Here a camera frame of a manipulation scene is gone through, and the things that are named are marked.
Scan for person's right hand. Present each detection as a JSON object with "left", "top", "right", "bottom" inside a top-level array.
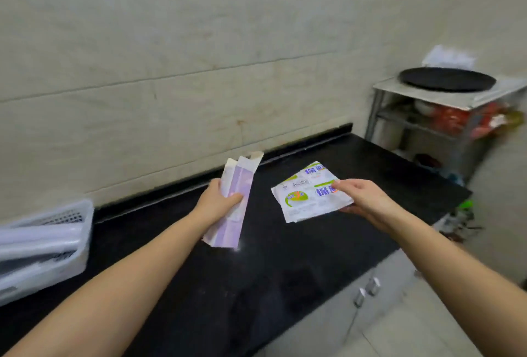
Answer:
[{"left": 331, "top": 179, "right": 402, "bottom": 233}]

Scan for person's left hand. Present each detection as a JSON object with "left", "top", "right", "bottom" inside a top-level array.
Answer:
[{"left": 194, "top": 178, "right": 244, "bottom": 227}]

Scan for purple and white carton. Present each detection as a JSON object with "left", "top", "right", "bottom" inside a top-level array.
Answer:
[{"left": 201, "top": 152, "right": 264, "bottom": 250}]

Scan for white printed plastic packet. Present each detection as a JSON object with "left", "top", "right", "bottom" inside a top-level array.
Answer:
[{"left": 271, "top": 161, "right": 355, "bottom": 224}]

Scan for person's left forearm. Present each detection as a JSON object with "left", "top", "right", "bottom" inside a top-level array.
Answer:
[{"left": 2, "top": 209, "right": 212, "bottom": 357}]

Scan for person's right forearm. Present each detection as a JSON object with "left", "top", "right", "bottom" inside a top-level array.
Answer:
[{"left": 381, "top": 209, "right": 527, "bottom": 357}]

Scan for white cabinet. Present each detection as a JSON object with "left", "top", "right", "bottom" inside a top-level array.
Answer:
[{"left": 253, "top": 248, "right": 416, "bottom": 357}]

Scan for metal shelf rack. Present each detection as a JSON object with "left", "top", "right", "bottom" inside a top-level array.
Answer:
[{"left": 365, "top": 75, "right": 527, "bottom": 184}]

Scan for green topped bottle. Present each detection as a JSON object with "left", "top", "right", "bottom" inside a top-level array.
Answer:
[{"left": 451, "top": 199, "right": 475, "bottom": 235}]

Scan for red plastic bag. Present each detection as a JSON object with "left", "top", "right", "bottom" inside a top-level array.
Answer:
[{"left": 432, "top": 102, "right": 509, "bottom": 140}]

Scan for black round pan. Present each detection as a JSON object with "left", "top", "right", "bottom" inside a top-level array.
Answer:
[{"left": 398, "top": 67, "right": 497, "bottom": 92}]

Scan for white plastic basket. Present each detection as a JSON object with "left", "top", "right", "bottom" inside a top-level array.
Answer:
[{"left": 0, "top": 199, "right": 95, "bottom": 307}]

